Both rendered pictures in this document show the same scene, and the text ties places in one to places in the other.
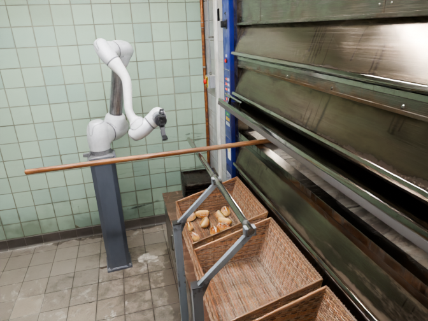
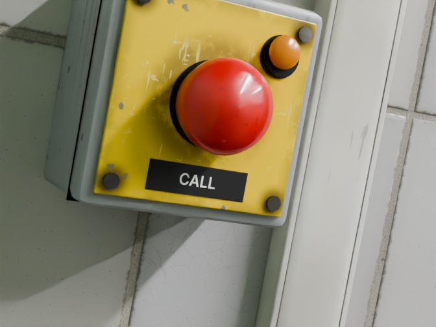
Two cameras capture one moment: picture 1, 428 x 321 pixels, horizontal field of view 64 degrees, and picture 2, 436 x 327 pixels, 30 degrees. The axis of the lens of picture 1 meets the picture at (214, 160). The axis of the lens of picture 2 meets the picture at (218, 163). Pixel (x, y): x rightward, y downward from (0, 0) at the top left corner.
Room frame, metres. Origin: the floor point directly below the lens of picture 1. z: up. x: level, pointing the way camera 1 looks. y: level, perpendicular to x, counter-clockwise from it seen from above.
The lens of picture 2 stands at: (2.97, 0.38, 1.45)
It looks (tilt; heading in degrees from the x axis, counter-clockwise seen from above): 3 degrees down; 259
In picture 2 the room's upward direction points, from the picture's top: 10 degrees clockwise
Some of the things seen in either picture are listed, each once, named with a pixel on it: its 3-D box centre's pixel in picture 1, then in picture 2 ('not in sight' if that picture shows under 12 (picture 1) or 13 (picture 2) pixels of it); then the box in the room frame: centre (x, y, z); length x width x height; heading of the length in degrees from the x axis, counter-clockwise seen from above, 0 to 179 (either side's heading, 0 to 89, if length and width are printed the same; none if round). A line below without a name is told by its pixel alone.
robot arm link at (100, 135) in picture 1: (99, 134); not in sight; (2.46, 0.85, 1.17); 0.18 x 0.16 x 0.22; 157
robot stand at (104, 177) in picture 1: (111, 213); not in sight; (2.45, 0.86, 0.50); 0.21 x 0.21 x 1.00; 19
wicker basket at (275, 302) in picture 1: (249, 274); not in sight; (1.38, -0.16, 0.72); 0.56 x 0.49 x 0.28; 14
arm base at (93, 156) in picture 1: (98, 152); not in sight; (2.44, 0.88, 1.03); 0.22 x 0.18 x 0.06; 109
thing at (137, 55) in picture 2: (210, 81); (180, 100); (2.92, 0.00, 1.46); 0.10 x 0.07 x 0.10; 14
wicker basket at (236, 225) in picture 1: (218, 215); not in sight; (1.97, -0.01, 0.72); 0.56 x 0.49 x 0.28; 15
